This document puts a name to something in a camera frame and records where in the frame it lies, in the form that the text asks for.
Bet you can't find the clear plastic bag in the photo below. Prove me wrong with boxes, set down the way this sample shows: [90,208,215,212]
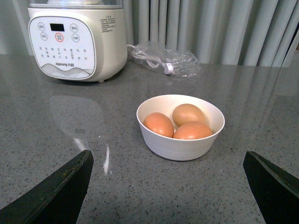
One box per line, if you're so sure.
[127,42,202,78]

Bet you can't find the white Joyoung cooker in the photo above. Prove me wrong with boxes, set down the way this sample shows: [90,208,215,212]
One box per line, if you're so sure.
[28,0,128,82]

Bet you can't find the white power cable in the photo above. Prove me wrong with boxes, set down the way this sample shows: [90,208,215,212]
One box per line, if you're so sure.
[126,43,174,75]

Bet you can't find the brown egg bowl back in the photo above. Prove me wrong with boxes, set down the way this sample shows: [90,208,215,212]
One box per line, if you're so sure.
[172,104,206,127]

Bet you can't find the brown egg bowl left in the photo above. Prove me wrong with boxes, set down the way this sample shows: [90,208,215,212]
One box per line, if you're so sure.
[143,112,174,138]

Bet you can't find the brown egg bowl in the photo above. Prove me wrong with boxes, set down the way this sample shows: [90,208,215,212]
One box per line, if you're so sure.
[172,104,206,127]
[173,121,213,140]
[143,112,174,138]

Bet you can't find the brown egg bowl front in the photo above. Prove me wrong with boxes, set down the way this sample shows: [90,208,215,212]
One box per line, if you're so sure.
[173,121,213,140]

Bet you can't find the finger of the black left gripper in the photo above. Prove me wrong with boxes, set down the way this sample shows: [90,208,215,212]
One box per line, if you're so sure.
[0,150,93,224]

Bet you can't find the white bowl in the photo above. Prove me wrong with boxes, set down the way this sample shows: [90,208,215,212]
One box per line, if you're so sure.
[136,94,225,161]

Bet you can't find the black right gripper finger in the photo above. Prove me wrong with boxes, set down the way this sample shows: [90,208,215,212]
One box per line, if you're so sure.
[243,151,299,224]

